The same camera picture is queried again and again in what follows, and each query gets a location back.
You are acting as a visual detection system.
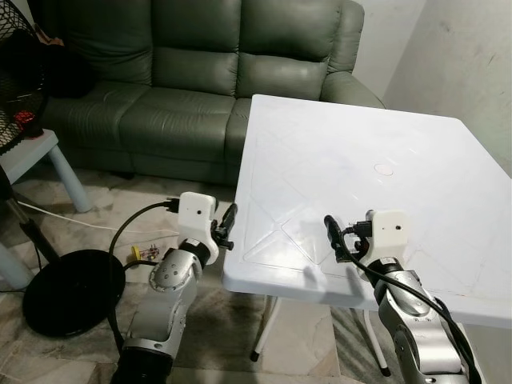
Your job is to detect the yellow floor plug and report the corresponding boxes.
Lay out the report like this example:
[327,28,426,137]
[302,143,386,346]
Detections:
[124,244,161,269]

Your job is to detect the pale blue side table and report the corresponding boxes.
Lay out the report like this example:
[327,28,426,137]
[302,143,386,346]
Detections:
[0,128,93,290]

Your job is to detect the white plastic table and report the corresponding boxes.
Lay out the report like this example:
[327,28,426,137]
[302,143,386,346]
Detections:
[222,94,512,377]

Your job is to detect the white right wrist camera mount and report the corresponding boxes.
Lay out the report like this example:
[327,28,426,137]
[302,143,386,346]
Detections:
[364,210,410,261]

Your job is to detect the white floor cable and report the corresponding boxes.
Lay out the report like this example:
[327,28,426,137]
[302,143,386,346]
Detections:
[16,200,181,238]

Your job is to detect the grey-green leather sofa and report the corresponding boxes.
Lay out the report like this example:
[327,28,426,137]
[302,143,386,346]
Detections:
[28,0,386,186]

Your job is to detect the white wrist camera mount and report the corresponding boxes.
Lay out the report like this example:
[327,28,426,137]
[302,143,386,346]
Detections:
[364,210,410,261]
[176,192,218,245]

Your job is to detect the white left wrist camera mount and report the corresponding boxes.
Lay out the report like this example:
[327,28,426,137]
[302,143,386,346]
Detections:
[176,192,218,245]

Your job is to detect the black standing fan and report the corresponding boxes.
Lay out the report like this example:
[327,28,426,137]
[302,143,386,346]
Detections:
[0,0,127,338]

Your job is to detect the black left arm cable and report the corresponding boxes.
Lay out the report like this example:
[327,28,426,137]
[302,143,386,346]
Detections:
[106,198,181,353]

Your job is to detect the black cloth bundle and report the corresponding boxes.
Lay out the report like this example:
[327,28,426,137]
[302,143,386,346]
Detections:
[36,30,94,98]

